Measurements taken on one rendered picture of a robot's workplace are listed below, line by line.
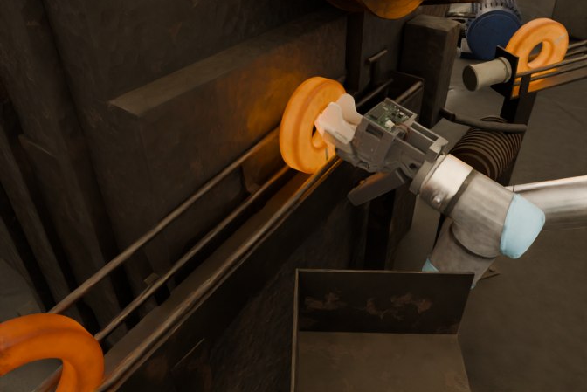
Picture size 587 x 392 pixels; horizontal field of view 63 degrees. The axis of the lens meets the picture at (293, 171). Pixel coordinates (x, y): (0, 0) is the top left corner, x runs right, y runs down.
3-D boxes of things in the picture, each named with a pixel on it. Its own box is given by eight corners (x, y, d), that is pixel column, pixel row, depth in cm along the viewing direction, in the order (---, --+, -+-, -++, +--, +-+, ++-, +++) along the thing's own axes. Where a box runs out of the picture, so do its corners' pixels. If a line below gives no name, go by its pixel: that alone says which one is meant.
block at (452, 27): (389, 120, 116) (400, 20, 102) (403, 106, 121) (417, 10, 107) (430, 133, 111) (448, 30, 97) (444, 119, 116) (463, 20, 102)
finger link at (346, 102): (328, 76, 75) (377, 106, 72) (320, 106, 79) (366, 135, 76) (316, 84, 73) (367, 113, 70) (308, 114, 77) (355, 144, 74)
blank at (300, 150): (270, 106, 69) (289, 111, 67) (329, 58, 78) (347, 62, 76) (285, 187, 78) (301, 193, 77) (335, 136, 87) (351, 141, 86)
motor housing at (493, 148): (414, 294, 143) (445, 141, 112) (444, 251, 158) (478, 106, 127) (456, 315, 137) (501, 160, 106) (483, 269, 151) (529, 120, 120)
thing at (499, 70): (460, 85, 114) (463, 61, 110) (493, 76, 116) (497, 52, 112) (475, 95, 109) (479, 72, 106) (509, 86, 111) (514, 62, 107)
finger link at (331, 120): (317, 83, 73) (367, 113, 70) (308, 113, 77) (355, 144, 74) (305, 91, 71) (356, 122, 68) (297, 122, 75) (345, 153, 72)
